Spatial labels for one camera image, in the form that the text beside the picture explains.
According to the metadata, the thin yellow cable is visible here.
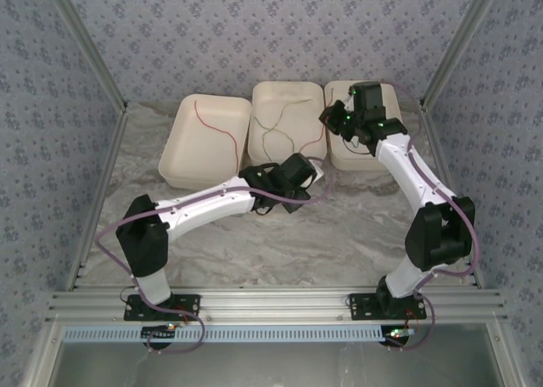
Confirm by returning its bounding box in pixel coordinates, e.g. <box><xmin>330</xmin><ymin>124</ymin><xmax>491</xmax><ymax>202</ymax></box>
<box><xmin>253</xmin><ymin>115</ymin><xmax>297</xmax><ymax>157</ymax></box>
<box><xmin>260</xmin><ymin>98</ymin><xmax>314</xmax><ymax>163</ymax></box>

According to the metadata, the black right gripper wire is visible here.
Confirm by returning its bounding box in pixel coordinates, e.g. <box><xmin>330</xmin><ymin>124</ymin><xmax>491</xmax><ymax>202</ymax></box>
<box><xmin>342</xmin><ymin>139</ymin><xmax>377</xmax><ymax>155</ymax></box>

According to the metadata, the aluminium frame post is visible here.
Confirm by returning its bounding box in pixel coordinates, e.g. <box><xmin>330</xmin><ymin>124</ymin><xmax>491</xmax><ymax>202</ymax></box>
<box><xmin>418</xmin><ymin>0</ymin><xmax>508</xmax><ymax>110</ymax></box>
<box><xmin>44</xmin><ymin>0</ymin><xmax>130</xmax><ymax>113</ymax></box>

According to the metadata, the aluminium side rail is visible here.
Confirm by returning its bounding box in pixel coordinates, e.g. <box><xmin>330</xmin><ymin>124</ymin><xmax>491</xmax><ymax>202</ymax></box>
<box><xmin>65</xmin><ymin>106</ymin><xmax>131</xmax><ymax>293</ymax></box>

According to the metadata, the thin red cable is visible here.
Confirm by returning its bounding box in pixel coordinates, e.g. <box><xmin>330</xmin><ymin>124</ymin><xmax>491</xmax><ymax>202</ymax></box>
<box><xmin>301</xmin><ymin>87</ymin><xmax>334</xmax><ymax>150</ymax></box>
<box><xmin>193</xmin><ymin>99</ymin><xmax>239</xmax><ymax>174</ymax></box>

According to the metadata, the grey metal panel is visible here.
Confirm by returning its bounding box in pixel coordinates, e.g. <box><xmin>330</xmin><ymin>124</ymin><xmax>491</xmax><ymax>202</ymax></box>
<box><xmin>25</xmin><ymin>322</ymin><xmax>525</xmax><ymax>387</ymax></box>

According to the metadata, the small circuit board with LED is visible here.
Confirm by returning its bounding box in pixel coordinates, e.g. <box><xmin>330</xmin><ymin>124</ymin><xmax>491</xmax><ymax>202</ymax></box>
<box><xmin>383</xmin><ymin>326</ymin><xmax>416</xmax><ymax>339</ymax></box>
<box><xmin>141</xmin><ymin>323</ymin><xmax>178</xmax><ymax>340</ymax></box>

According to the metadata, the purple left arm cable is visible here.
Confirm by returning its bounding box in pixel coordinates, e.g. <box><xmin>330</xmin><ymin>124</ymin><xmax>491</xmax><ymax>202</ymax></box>
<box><xmin>95</xmin><ymin>155</ymin><xmax>336</xmax><ymax>355</ymax></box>

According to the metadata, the grey slotted cable duct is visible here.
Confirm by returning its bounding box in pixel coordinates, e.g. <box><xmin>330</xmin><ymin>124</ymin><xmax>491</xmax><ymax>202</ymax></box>
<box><xmin>62</xmin><ymin>323</ymin><xmax>415</xmax><ymax>345</ymax></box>

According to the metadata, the cream rectangular tray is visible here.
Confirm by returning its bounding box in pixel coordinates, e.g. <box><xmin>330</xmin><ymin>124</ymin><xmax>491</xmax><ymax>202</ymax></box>
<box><xmin>247</xmin><ymin>80</ymin><xmax>328</xmax><ymax>174</ymax></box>
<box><xmin>157</xmin><ymin>93</ymin><xmax>252</xmax><ymax>189</ymax></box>
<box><xmin>323</xmin><ymin>79</ymin><xmax>404</xmax><ymax>171</ymax></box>

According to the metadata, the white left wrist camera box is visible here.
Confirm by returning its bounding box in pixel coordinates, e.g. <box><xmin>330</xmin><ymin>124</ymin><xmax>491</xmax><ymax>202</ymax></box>
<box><xmin>308</xmin><ymin>158</ymin><xmax>327</xmax><ymax>185</ymax></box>

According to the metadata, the aluminium mounting rail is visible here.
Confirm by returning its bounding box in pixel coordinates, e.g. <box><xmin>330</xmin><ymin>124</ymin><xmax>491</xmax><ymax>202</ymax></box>
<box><xmin>46</xmin><ymin>288</ymin><xmax>508</xmax><ymax>323</ymax></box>

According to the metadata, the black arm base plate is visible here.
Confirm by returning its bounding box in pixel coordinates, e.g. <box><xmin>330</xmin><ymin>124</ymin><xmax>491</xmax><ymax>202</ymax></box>
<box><xmin>348</xmin><ymin>292</ymin><xmax>428</xmax><ymax>320</ymax></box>
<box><xmin>123</xmin><ymin>294</ymin><xmax>201</xmax><ymax>322</ymax></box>

